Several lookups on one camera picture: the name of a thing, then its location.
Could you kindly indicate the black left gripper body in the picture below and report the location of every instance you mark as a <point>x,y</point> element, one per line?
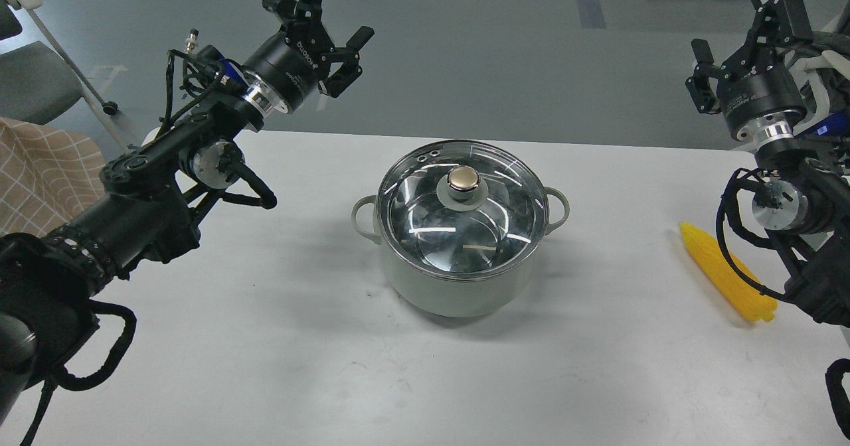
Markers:
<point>291,65</point>

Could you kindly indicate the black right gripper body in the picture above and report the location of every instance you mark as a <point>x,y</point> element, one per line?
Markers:
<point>760,107</point>

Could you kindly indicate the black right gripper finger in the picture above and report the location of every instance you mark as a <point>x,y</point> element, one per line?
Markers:
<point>779,26</point>
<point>710,86</point>

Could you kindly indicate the glass pot lid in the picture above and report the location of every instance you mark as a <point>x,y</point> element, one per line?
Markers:
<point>461,210</point>

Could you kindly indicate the yellow corn cob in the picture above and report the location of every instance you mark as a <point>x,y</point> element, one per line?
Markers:
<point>705,251</point>

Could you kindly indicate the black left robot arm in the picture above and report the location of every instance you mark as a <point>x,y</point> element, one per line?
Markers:
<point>54,333</point>

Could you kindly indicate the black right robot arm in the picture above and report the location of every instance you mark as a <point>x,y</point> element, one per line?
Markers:
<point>802,214</point>

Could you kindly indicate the pale green steel pot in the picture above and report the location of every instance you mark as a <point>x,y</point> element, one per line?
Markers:
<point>452,299</point>

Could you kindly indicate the grey office chair left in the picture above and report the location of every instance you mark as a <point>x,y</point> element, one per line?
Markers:
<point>39,81</point>

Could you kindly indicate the beige checkered cloth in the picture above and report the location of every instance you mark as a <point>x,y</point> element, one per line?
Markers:
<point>48,176</point>

